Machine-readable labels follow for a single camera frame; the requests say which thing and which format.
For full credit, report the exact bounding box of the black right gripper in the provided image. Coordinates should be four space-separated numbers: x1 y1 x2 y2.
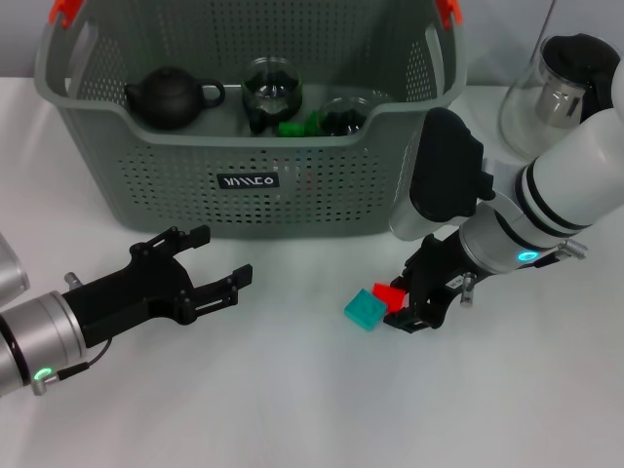
383 233 482 333

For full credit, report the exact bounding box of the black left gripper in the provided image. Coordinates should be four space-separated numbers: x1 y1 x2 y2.
62 225 254 348

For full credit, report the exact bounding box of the orange-red block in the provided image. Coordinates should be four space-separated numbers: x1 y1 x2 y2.
370 282 409 313

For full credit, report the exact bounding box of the glass teacup black sleeve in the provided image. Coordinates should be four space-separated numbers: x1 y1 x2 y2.
241 57 304 137
316 96 374 138

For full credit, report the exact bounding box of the teal square block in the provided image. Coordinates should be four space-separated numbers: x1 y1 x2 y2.
343 288 389 332

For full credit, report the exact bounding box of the grey-green perforated storage bin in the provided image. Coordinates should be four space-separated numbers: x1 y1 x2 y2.
33 0 469 240

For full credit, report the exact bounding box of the black clay teapot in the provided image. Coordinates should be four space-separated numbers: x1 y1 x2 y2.
124 66 227 131

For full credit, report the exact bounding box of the grey right arm cable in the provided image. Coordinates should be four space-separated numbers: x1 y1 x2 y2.
533 238 589 268

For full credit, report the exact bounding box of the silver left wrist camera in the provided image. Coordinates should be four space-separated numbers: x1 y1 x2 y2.
0 231 30 313

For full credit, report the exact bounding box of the glass pitcher black handle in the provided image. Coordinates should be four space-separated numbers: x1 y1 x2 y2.
497 32 623 162

